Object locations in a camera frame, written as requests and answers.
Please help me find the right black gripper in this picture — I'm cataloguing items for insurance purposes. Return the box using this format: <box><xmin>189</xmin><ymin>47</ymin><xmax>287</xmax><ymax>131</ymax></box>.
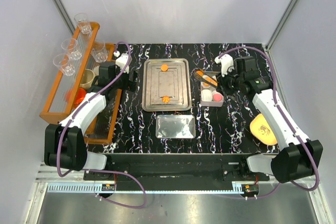
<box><xmin>215</xmin><ymin>67</ymin><xmax>244</xmax><ymax>97</ymax></box>

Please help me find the yellow sandwich cookie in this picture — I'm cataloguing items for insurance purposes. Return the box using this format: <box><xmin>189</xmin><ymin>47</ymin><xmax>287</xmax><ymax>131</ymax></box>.
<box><xmin>207</xmin><ymin>77</ymin><xmax>217</xmax><ymax>87</ymax></box>
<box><xmin>201</xmin><ymin>82</ymin><xmax>210</xmax><ymax>89</ymax></box>

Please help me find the pink sandwich cookie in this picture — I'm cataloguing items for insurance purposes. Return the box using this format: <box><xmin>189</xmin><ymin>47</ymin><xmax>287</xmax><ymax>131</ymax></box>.
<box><xmin>213</xmin><ymin>93</ymin><xmax>223</xmax><ymax>102</ymax></box>

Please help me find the orange chocolate chip cookie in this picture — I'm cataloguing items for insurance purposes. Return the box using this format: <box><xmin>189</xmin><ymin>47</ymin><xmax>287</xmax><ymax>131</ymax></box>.
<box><xmin>196</xmin><ymin>70</ymin><xmax>204</xmax><ymax>77</ymax></box>

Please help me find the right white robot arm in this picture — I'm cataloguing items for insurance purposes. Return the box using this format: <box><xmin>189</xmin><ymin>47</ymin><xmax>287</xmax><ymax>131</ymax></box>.
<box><xmin>215</xmin><ymin>55</ymin><xmax>323</xmax><ymax>184</ymax></box>

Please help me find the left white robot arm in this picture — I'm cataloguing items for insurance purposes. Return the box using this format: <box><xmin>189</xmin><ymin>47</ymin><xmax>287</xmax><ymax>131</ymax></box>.
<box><xmin>44</xmin><ymin>57</ymin><xmax>137</xmax><ymax>180</ymax></box>

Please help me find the white paper cup front right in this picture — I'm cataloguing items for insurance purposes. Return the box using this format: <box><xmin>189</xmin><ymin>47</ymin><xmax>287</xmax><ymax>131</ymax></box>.
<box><xmin>212</xmin><ymin>90</ymin><xmax>223</xmax><ymax>102</ymax></box>

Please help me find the white paper cup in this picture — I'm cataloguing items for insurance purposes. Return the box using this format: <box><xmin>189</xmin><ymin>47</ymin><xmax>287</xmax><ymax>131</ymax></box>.
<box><xmin>212</xmin><ymin>90</ymin><xmax>223</xmax><ymax>102</ymax></box>
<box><xmin>201</xmin><ymin>89</ymin><xmax>212</xmax><ymax>102</ymax></box>

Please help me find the white paper cup front left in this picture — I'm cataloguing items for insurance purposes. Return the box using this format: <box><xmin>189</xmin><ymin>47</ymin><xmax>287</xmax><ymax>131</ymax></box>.
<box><xmin>201</xmin><ymin>89</ymin><xmax>212</xmax><ymax>102</ymax></box>

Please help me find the tan round cookie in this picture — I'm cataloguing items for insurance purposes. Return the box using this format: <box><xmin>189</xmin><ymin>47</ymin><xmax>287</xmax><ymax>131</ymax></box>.
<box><xmin>161</xmin><ymin>64</ymin><xmax>168</xmax><ymax>72</ymax></box>

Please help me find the orange swirl cookie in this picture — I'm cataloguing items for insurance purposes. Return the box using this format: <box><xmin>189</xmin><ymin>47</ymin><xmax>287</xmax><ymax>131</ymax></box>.
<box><xmin>162</xmin><ymin>96</ymin><xmax>170</xmax><ymax>103</ymax></box>

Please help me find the clear glass cup lower shelf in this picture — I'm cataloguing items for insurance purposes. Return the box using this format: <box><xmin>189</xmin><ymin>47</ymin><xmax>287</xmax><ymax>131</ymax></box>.
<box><xmin>91</xmin><ymin>41</ymin><xmax>108</xmax><ymax>63</ymax></box>

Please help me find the steel baking tray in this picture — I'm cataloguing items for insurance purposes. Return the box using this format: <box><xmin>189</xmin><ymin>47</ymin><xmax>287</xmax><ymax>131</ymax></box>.
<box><xmin>142</xmin><ymin>58</ymin><xmax>192</xmax><ymax>112</ymax></box>

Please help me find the beige ceramic cup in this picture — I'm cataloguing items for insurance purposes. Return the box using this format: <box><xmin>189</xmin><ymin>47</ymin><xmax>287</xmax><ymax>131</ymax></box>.
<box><xmin>79</xmin><ymin>69</ymin><xmax>96</xmax><ymax>90</ymax></box>

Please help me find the orange wooden rack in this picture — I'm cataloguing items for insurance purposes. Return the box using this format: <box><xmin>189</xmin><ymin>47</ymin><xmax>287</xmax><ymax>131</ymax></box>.
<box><xmin>39</xmin><ymin>22</ymin><xmax>122</xmax><ymax>145</ymax></box>

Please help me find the orange plastic cup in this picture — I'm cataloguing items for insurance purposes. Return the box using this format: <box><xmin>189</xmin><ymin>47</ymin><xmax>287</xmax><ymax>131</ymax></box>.
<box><xmin>64</xmin><ymin>88</ymin><xmax>87</xmax><ymax>107</ymax></box>

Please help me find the yellow plastic plate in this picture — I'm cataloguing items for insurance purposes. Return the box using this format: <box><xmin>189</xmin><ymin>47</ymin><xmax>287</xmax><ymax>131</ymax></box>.
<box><xmin>249</xmin><ymin>113</ymin><xmax>277</xmax><ymax>145</ymax></box>

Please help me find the silver tin lid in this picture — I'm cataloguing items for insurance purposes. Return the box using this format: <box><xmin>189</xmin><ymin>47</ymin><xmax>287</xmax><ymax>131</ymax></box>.
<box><xmin>155</xmin><ymin>115</ymin><xmax>196</xmax><ymax>139</ymax></box>

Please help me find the clear glass cup middle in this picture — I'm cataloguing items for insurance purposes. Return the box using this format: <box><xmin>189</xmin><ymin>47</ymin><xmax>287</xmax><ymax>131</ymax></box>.
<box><xmin>61</xmin><ymin>38</ymin><xmax>82</xmax><ymax>61</ymax></box>

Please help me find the clear glass cup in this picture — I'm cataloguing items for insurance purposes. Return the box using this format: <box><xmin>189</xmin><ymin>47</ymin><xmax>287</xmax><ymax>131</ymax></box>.
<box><xmin>53</xmin><ymin>54</ymin><xmax>76</xmax><ymax>76</ymax></box>
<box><xmin>74</xmin><ymin>13</ymin><xmax>92</xmax><ymax>34</ymax></box>
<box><xmin>61</xmin><ymin>38</ymin><xmax>82</xmax><ymax>61</ymax></box>

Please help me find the clear glass cup near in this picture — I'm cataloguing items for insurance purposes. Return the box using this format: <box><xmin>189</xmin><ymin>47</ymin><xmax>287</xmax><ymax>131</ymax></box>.
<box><xmin>53</xmin><ymin>54</ymin><xmax>76</xmax><ymax>76</ymax></box>

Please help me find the clear glass cup far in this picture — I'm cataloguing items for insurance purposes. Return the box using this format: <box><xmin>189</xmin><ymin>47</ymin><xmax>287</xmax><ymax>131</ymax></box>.
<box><xmin>74</xmin><ymin>13</ymin><xmax>92</xmax><ymax>34</ymax></box>

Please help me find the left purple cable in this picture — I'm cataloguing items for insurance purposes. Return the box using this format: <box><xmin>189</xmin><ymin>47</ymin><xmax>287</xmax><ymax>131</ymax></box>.
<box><xmin>57</xmin><ymin>40</ymin><xmax>148</xmax><ymax>209</ymax></box>

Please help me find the purple cable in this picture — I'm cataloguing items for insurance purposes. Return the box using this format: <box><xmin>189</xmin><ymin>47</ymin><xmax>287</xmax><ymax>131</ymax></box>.
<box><xmin>215</xmin><ymin>46</ymin><xmax>321</xmax><ymax>200</ymax></box>
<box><xmin>57</xmin><ymin>40</ymin><xmax>148</xmax><ymax>209</ymax></box>

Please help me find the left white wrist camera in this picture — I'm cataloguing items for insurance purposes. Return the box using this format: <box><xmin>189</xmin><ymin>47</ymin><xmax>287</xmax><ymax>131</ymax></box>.
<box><xmin>113</xmin><ymin>51</ymin><xmax>132</xmax><ymax>73</ymax></box>

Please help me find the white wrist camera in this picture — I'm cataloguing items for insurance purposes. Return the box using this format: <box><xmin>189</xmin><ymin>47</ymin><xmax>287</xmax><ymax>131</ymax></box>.
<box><xmin>113</xmin><ymin>51</ymin><xmax>132</xmax><ymax>73</ymax></box>
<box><xmin>215</xmin><ymin>54</ymin><xmax>234</xmax><ymax>77</ymax></box>

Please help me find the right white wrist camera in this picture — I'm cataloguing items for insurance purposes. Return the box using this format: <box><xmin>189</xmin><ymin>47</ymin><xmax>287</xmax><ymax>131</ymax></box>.
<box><xmin>215</xmin><ymin>54</ymin><xmax>234</xmax><ymax>77</ymax></box>

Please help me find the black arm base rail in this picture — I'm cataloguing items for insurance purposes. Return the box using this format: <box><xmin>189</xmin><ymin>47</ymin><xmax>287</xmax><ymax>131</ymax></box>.
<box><xmin>107</xmin><ymin>153</ymin><xmax>270</xmax><ymax>193</ymax></box>

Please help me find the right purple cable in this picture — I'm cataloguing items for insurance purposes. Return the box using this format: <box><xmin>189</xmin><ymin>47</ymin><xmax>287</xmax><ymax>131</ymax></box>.
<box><xmin>215</xmin><ymin>46</ymin><xmax>321</xmax><ymax>200</ymax></box>

